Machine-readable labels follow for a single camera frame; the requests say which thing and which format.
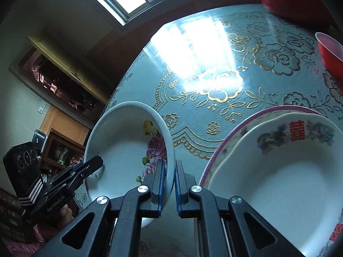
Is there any red pot with lid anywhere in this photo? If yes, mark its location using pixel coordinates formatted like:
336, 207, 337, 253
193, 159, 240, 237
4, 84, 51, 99
259, 0, 335, 31

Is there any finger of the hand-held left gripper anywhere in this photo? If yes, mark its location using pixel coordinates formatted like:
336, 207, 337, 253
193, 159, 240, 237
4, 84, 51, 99
44, 171, 90, 196
63, 156, 104, 178

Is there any red plastic bowl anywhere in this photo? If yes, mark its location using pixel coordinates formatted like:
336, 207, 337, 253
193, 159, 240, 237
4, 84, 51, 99
315, 32, 343, 79

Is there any floral tablecloth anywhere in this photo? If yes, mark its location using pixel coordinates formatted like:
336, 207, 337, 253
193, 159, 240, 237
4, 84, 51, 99
72, 4, 343, 257

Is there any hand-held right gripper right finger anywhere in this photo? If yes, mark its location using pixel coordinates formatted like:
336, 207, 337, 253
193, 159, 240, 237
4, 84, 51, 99
175, 159, 306, 257

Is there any white plate with rose print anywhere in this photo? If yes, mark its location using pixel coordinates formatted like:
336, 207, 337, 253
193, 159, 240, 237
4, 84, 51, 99
84, 101, 176, 228

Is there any large plate with purple rim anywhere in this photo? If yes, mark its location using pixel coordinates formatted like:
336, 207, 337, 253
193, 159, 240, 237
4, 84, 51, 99
200, 106, 327, 193

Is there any dark framed wall opening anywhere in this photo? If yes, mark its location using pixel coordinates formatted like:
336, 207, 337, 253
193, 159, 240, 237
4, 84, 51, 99
9, 36, 113, 124

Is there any scalloped plate with red print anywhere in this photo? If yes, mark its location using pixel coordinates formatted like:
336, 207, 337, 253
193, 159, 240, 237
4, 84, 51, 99
205, 112, 343, 257

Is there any wooden glass-front cabinet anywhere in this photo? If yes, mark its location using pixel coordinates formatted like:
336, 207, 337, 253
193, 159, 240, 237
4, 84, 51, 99
40, 128, 87, 174

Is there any person's left hand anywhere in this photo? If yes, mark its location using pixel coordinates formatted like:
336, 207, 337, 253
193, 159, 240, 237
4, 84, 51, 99
57, 206, 79, 231

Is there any orange wooden door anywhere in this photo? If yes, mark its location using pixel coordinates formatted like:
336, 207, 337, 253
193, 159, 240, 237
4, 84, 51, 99
40, 105, 90, 146

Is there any person's left forearm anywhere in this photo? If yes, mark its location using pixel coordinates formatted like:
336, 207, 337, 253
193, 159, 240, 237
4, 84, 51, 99
32, 223, 63, 249

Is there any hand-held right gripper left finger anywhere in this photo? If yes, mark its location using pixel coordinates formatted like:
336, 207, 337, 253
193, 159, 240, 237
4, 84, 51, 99
35, 159, 167, 257

